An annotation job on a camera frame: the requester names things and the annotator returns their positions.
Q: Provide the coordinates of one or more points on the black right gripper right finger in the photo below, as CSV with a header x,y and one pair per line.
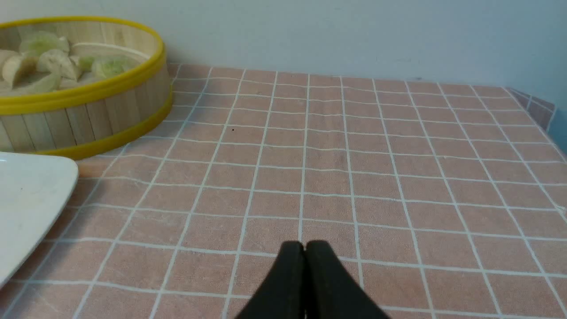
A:
x,y
332,291

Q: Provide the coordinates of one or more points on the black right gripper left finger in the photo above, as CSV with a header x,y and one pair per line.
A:
x,y
280,295

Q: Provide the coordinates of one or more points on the white square plate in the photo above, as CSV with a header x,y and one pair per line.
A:
x,y
34,190

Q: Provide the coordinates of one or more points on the pale green steamed dumpling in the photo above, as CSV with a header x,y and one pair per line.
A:
x,y
36,84

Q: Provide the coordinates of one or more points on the white steamed dumpling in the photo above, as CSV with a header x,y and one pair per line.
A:
x,y
57,61

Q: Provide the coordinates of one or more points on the pink checkered tablecloth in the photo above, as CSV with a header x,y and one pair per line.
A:
x,y
441,200

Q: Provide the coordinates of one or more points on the green dumpling in steamer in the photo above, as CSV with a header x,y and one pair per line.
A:
x,y
105,67

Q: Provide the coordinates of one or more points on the bamboo steamer basket yellow rim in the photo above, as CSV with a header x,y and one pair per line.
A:
x,y
93,118

